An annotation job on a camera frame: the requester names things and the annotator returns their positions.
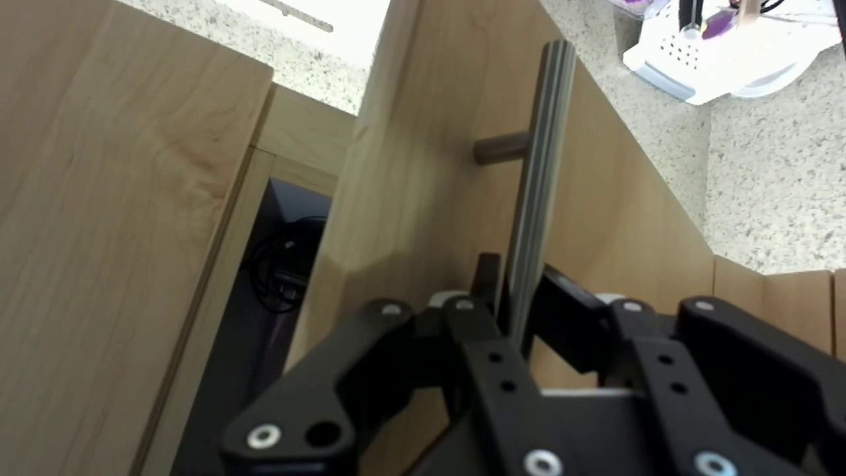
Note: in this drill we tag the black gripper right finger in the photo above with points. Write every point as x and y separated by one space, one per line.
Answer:
704 352

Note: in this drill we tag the wooden cabinet frame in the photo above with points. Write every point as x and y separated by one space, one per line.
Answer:
299 134

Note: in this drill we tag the white dish rack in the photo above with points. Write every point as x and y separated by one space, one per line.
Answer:
696 68

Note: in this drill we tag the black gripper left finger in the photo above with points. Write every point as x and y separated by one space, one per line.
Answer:
354 352

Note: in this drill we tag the wooden cabinet door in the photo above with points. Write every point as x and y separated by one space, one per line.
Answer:
425 176
106 221

